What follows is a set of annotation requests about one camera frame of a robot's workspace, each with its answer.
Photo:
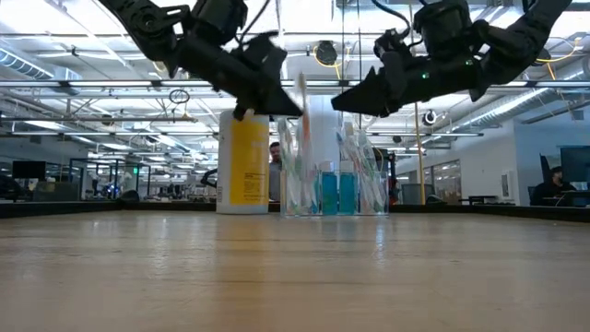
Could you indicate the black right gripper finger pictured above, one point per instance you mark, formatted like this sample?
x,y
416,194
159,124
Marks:
x,y
369,99

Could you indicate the green white toothbrush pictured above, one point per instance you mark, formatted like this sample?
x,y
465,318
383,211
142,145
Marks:
x,y
369,157
296,184
285,161

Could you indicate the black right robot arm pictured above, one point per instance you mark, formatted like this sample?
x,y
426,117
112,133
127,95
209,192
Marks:
x,y
516,41

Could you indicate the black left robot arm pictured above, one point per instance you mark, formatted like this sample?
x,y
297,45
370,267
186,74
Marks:
x,y
147,23

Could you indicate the white round column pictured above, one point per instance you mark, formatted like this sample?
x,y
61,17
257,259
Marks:
x,y
325,133

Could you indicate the yellow white wipes canister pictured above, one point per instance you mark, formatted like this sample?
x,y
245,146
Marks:
x,y
242,175

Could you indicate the person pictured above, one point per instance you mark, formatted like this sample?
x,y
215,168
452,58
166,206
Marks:
x,y
275,175
553,189

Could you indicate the red black machine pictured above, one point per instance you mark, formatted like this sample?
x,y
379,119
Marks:
x,y
392,184

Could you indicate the long ceiling light strip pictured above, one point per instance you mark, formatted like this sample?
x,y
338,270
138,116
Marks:
x,y
115,83

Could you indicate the clear acrylic organizer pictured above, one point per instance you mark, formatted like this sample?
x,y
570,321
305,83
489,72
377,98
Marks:
x,y
382,207

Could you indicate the dark computer monitor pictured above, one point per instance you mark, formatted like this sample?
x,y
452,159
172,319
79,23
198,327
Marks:
x,y
28,169
576,163

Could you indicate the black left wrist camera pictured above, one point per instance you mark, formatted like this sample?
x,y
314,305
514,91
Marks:
x,y
263,55

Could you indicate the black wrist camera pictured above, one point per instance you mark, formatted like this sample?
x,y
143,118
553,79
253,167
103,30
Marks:
x,y
392,55
263,55

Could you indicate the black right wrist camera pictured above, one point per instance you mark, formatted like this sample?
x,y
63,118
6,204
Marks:
x,y
392,55

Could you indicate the silver ventilation duct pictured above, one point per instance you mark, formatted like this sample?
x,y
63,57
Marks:
x,y
507,108
23,64

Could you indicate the black framed glass enclosure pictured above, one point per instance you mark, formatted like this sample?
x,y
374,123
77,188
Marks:
x,y
110,180

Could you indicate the black aluminium table frame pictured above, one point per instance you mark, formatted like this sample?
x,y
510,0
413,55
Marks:
x,y
69,208

